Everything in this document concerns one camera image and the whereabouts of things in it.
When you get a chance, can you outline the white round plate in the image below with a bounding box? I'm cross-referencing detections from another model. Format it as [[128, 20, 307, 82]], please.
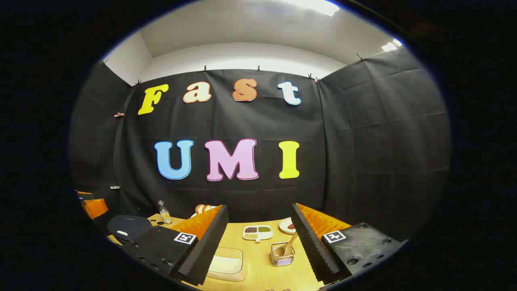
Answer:
[[279, 217, 298, 235]]

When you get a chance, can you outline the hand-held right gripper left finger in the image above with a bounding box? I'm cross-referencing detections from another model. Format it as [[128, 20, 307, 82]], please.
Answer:
[[121, 204, 229, 286]]

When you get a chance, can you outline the black backdrop cloth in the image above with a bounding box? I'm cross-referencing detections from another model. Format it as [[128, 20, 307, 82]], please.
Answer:
[[69, 48, 451, 243]]

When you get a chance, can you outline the ceiling light panel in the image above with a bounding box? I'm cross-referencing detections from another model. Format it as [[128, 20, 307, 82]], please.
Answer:
[[381, 38, 404, 52]]

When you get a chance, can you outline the metal wire chopstick holder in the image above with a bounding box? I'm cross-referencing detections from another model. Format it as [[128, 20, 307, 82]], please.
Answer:
[[270, 242, 296, 268]]

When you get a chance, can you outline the small glass bottle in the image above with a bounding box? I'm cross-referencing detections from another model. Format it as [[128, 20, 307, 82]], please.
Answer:
[[158, 200, 173, 225]]

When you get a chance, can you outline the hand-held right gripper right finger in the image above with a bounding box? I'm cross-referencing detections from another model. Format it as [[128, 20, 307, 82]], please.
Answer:
[[291, 203, 404, 285]]

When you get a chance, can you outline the dark blue rice cooker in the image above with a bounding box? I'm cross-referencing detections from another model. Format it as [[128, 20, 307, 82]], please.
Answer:
[[107, 215, 153, 245]]

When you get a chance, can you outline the clear container of rice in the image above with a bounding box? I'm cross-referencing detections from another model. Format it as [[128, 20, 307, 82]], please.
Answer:
[[206, 247, 246, 282]]

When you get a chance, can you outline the white divided dish of beans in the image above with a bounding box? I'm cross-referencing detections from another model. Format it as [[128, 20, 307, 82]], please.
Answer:
[[242, 225, 273, 243]]

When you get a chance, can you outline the wooden spoon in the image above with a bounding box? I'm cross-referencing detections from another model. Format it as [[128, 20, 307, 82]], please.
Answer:
[[273, 232, 299, 258]]

